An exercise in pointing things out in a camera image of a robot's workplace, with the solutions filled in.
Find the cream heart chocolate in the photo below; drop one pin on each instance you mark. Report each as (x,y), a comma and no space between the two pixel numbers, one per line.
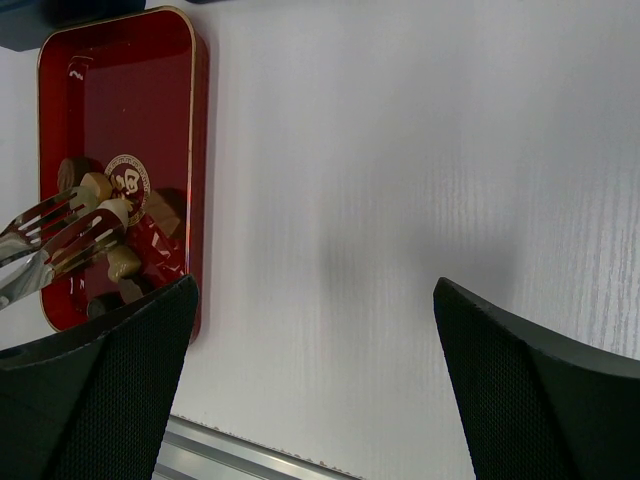
(122,263)

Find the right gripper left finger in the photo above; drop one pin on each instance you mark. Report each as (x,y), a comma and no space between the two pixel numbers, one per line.
(92,402)

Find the brown rectangular chocolate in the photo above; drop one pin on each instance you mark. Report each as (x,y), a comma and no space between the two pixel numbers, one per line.
(167,208)

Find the dark brown oval chocolate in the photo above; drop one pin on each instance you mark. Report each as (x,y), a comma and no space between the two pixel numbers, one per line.
(76,171)

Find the dark round chocolate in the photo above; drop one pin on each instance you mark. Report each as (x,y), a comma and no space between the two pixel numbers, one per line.
(102,304)

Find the grey brown lips chocolate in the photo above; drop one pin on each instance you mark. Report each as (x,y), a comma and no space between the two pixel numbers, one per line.
(133,288)

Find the white oval chocolate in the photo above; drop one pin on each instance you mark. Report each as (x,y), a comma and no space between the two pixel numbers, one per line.
(119,207)

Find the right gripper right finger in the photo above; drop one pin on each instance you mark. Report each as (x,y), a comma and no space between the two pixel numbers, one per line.
(535,404)

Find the red lacquer tray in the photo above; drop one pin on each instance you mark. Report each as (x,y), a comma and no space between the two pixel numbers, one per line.
(131,94)

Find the aluminium front rail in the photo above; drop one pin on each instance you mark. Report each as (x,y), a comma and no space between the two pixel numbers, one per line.
(192,451)

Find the tan square chocolate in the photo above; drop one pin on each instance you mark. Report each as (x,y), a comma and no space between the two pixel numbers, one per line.
(94,188)

